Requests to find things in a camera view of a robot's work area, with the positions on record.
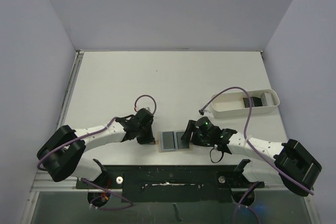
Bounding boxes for beige card holder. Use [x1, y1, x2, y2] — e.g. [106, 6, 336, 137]
[156, 131, 192, 153]

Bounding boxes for black credit card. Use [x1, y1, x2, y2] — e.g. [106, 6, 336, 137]
[176, 131, 190, 150]
[161, 132, 175, 152]

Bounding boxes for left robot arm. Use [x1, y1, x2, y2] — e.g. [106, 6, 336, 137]
[37, 108, 155, 188]

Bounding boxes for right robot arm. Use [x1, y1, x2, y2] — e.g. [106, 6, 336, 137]
[181, 116, 322, 197]

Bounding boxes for black cards in tray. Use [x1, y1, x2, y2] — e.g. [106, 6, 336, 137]
[243, 97, 263, 108]

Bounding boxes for white plastic tray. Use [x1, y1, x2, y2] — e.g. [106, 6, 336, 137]
[208, 89, 280, 119]

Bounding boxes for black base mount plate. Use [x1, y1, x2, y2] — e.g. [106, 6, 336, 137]
[76, 159, 252, 203]

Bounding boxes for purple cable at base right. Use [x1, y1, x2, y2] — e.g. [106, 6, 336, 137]
[233, 182, 262, 224]

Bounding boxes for purple cable at base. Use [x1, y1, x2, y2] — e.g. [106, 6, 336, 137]
[233, 182, 262, 224]
[78, 178, 134, 211]

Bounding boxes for aluminium table frame rail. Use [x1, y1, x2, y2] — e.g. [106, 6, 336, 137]
[56, 50, 84, 130]

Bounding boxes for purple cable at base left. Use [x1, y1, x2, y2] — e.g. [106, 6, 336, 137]
[78, 178, 134, 211]

